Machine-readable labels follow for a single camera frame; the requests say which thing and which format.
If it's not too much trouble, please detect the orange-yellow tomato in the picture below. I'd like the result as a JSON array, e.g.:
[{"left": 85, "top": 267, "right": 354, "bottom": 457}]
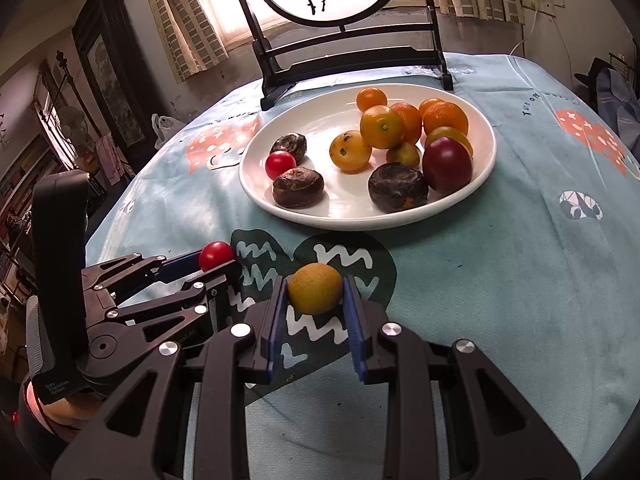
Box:
[{"left": 424, "top": 126, "right": 474, "bottom": 156}]

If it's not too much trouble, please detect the yellow spotted tomato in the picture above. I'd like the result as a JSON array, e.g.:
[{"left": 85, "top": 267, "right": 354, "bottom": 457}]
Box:
[{"left": 329, "top": 130, "right": 372, "bottom": 174}]

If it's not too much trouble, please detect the green-brown tomato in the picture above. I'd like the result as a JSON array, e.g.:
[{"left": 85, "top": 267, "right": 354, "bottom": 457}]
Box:
[{"left": 386, "top": 142, "right": 421, "bottom": 168}]

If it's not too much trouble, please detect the orange round tomato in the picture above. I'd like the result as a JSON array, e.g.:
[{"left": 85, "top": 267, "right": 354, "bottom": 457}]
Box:
[{"left": 360, "top": 105, "right": 405, "bottom": 150}]

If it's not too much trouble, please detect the white cable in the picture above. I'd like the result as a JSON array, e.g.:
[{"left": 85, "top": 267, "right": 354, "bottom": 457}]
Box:
[{"left": 508, "top": 8, "right": 542, "bottom": 58}]

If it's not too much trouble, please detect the dark framed picture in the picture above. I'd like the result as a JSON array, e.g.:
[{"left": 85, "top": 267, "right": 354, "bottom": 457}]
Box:
[{"left": 72, "top": 0, "right": 166, "bottom": 171}]

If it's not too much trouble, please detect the red cherry tomato with stem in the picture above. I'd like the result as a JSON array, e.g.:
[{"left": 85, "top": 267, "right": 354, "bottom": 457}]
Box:
[{"left": 265, "top": 151, "right": 297, "bottom": 181}]

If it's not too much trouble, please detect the round painted screen on stand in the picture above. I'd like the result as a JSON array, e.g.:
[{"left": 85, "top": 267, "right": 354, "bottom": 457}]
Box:
[{"left": 239, "top": 0, "right": 454, "bottom": 112}]

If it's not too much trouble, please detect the white wall socket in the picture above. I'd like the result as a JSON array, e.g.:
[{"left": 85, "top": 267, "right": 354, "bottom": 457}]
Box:
[{"left": 520, "top": 0, "right": 556, "bottom": 18}]

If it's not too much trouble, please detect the left hand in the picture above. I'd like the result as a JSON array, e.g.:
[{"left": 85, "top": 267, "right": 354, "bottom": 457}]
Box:
[{"left": 21, "top": 379, "right": 103, "bottom": 432}]

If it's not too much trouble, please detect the small orange tomato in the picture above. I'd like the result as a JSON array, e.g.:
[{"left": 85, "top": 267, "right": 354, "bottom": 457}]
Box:
[
  {"left": 356, "top": 87, "right": 387, "bottom": 113},
  {"left": 419, "top": 98, "right": 442, "bottom": 115}
]

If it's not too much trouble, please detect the large orange mandarin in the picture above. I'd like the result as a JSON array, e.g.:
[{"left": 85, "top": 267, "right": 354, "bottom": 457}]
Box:
[{"left": 422, "top": 101, "right": 469, "bottom": 136}]

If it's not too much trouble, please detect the small yellow-green tomato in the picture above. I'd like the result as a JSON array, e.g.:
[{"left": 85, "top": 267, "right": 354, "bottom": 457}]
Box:
[{"left": 288, "top": 263, "right": 343, "bottom": 315}]

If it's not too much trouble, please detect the white plastic bag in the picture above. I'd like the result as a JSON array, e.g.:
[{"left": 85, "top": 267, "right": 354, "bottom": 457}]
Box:
[{"left": 151, "top": 114, "right": 186, "bottom": 150}]

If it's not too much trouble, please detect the blue clothes pile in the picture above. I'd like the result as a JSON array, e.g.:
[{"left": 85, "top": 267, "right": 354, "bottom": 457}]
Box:
[{"left": 596, "top": 67, "right": 640, "bottom": 159}]

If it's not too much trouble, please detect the dark purple-red tomato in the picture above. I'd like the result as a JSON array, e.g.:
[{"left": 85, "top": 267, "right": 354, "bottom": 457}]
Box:
[{"left": 422, "top": 136, "right": 473, "bottom": 195}]

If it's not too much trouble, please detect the dark brown water chestnut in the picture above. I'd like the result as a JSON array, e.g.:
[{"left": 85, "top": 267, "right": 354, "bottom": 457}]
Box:
[{"left": 272, "top": 167, "right": 324, "bottom": 208}]

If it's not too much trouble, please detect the left checkered curtain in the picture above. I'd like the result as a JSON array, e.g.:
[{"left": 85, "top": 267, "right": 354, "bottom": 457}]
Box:
[{"left": 148, "top": 0, "right": 252, "bottom": 82}]

